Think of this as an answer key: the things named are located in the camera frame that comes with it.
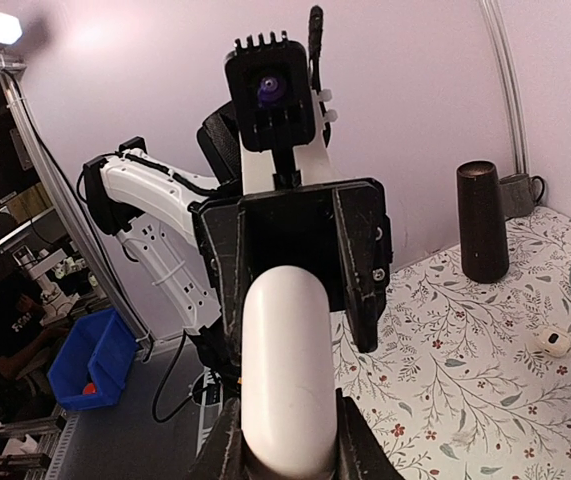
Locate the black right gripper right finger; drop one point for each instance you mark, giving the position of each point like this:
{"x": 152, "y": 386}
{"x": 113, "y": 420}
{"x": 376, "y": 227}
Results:
{"x": 359, "y": 454}

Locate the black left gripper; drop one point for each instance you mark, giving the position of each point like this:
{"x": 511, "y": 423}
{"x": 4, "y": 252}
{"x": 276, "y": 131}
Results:
{"x": 338, "y": 231}

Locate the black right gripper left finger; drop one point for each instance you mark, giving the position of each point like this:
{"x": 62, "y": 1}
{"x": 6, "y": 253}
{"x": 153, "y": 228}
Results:
{"x": 221, "y": 456}

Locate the white round earbud case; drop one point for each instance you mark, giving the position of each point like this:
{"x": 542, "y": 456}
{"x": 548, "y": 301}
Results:
{"x": 553, "y": 341}

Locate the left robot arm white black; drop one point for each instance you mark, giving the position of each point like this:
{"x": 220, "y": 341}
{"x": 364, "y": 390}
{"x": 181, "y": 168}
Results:
{"x": 145, "y": 204}

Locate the blue plastic bin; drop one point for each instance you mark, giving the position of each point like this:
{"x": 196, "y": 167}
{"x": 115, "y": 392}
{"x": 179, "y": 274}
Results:
{"x": 91, "y": 368}

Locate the grey mug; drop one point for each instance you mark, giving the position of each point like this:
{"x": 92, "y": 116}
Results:
{"x": 520, "y": 193}

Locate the person in black shirt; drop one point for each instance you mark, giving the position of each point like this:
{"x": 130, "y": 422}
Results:
{"x": 22, "y": 339}

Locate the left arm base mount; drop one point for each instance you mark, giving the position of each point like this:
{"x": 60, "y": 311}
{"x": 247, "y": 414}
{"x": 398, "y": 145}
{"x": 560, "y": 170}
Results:
{"x": 219, "y": 382}

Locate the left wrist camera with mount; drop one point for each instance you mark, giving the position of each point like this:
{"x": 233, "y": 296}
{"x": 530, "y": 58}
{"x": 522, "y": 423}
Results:
{"x": 280, "y": 115}

